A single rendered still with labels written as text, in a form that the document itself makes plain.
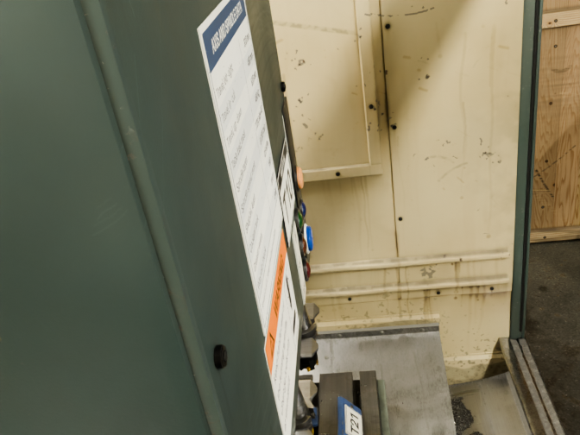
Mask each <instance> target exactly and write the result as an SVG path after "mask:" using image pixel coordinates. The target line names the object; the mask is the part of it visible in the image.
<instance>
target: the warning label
mask: <svg viewBox="0 0 580 435"><path fill-rule="evenodd" d="M298 333H299V317H298V312H297V307H296V302H295V297H294V292H293V283H292V278H291V273H290V268H289V263H288V258H287V249H286V244H285V239H284V234H283V229H281V238H280V244H279V250H278V256H277V262H276V269H275V275H274V286H273V292H272V298H271V304H270V310H269V316H268V328H267V334H266V340H265V346H264V352H265V356H266V360H267V364H268V371H269V375H270V379H271V383H272V388H273V391H274V398H275V403H276V406H277V411H278V414H279V419H280V423H281V430H282V434H283V435H291V426H292V415H293V392H294V380H295V369H296V356H297V345H298Z"/></svg>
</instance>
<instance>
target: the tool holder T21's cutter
mask: <svg viewBox="0 0 580 435"><path fill-rule="evenodd" d="M315 364H317V365H318V354H317V352H316V353H315V354H314V356H313V357H312V358H300V363H299V370H301V371H302V370H303V369H307V372H309V371H312V370H314V369H315V368H314V366H315Z"/></svg>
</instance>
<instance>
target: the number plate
mask: <svg viewBox="0 0 580 435"><path fill-rule="evenodd" d="M344 415H345V433H347V434H348V435H363V421H362V415H360V414H359V413H357V412H356V411H354V410H353V409H351V408H350V407H348V406H347V405H344Z"/></svg>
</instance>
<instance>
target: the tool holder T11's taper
mask: <svg viewBox="0 0 580 435"><path fill-rule="evenodd" d="M306 413H307V404H306V401H305V399H304V396H303V394H302V392H301V390H300V388H298V401H297V414H296V420H299V419H302V418H303V417H304V416H305V415H306Z"/></svg>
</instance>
